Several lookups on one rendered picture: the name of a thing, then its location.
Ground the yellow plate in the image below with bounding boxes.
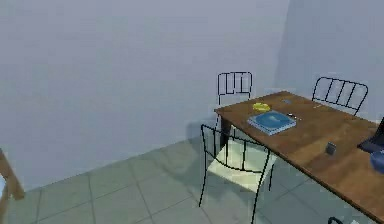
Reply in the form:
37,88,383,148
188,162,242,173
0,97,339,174
252,102,272,113

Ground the blue book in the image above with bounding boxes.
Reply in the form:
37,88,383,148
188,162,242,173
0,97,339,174
246,110,297,136

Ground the brown wooden table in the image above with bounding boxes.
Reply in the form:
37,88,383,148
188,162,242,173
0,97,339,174
214,90,384,224

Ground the black laptop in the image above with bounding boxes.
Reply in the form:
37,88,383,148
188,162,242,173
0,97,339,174
357,116,384,154

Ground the blue bowl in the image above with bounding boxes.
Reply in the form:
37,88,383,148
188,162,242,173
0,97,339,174
369,150,384,175

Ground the brown wooden furniture piece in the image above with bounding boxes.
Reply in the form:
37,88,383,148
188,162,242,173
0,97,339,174
0,148,26,224

